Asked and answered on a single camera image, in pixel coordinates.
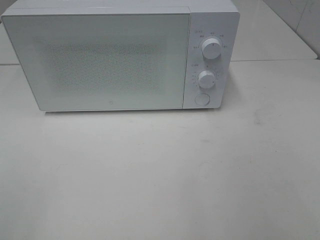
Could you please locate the round door release button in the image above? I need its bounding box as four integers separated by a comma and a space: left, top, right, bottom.
194, 93, 210, 106

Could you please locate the white microwave door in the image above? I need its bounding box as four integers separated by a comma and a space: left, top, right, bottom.
3, 14, 190, 112

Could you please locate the white lower microwave knob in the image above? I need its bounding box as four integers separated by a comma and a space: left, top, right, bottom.
198, 70, 216, 89

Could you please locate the white microwave knob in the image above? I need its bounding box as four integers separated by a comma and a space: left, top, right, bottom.
198, 70, 216, 89
200, 36, 222, 60

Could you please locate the white upper microwave knob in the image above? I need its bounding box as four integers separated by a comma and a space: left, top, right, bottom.
200, 36, 222, 60

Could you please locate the white microwave oven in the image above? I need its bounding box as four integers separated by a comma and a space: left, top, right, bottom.
1, 0, 240, 112

